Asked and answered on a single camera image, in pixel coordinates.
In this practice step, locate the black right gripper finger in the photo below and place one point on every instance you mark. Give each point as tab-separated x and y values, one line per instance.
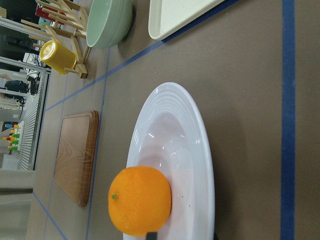
152	236

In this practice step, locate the orange fruit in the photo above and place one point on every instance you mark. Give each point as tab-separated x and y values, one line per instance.
139	200

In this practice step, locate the white round plate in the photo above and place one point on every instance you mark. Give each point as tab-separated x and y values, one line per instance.
170	135

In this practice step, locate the cream bear tray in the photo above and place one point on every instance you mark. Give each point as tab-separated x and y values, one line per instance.
168	16

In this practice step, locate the wooden cutting board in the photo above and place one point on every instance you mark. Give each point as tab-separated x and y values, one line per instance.
75	155

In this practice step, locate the yellow cup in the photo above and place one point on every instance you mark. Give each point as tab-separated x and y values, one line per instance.
57	56

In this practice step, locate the green bowl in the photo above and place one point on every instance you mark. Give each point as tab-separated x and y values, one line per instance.
108	22

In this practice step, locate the wooden peg drying rack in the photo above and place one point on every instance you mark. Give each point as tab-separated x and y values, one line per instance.
69	21

